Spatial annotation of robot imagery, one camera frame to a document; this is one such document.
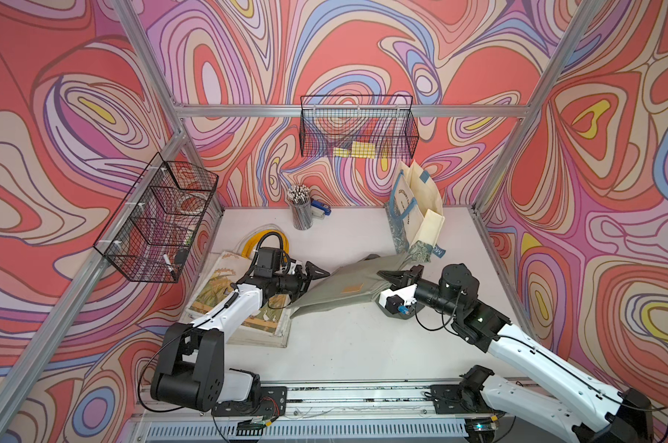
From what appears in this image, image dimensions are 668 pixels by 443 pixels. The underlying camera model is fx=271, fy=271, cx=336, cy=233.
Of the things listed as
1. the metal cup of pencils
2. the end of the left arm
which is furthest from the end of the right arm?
the metal cup of pencils

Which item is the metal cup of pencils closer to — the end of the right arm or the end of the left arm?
the end of the left arm

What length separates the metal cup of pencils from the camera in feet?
3.33
